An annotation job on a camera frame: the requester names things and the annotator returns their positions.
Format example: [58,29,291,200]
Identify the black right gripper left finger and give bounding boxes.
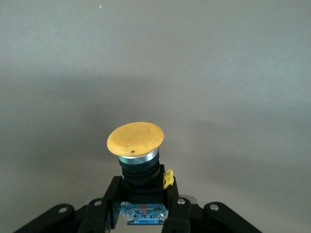
[13,176,123,233]

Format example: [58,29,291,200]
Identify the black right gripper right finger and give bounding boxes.
[161,176,264,233]

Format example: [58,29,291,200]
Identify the yellow mushroom push button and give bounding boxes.
[106,121,175,226]

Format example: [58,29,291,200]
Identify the brown table cover sheet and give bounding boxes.
[0,0,311,233]

